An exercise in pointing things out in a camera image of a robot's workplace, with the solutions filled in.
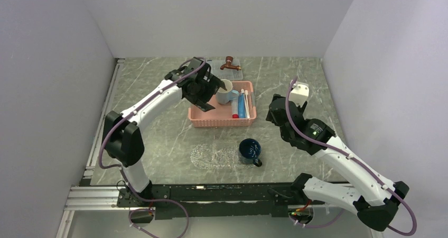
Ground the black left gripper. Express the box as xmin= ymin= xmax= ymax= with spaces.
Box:
xmin=186 ymin=73 xmax=226 ymax=112

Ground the light blue white mug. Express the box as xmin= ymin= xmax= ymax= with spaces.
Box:
xmin=215 ymin=79 xmax=239 ymax=105

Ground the dark blue mug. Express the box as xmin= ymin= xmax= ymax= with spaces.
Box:
xmin=238 ymin=138 xmax=263 ymax=167

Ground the clear textured acrylic tray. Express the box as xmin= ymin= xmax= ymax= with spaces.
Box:
xmin=209 ymin=141 xmax=256 ymax=170

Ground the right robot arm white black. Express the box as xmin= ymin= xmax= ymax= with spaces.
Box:
xmin=266 ymin=94 xmax=409 ymax=232

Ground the white red-capped toothpaste tube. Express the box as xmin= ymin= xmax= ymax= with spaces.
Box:
xmin=230 ymin=99 xmax=239 ymax=119

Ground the blue toothpaste tube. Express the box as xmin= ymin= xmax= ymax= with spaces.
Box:
xmin=238 ymin=93 xmax=246 ymax=118

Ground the pink plastic basket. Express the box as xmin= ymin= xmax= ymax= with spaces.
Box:
xmin=188 ymin=81 xmax=257 ymax=127

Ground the clear plastic box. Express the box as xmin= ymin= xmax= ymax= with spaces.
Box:
xmin=207 ymin=59 xmax=244 ymax=81

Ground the copper faucet tap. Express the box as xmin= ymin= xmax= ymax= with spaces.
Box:
xmin=220 ymin=56 xmax=242 ymax=71

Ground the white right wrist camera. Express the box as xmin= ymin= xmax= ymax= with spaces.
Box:
xmin=288 ymin=82 xmax=310 ymax=107

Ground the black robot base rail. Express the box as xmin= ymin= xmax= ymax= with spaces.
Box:
xmin=117 ymin=182 xmax=312 ymax=220

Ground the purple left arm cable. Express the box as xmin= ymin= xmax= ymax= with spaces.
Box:
xmin=98 ymin=57 xmax=207 ymax=238

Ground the aluminium side rail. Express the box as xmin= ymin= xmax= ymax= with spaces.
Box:
xmin=56 ymin=58 xmax=125 ymax=237

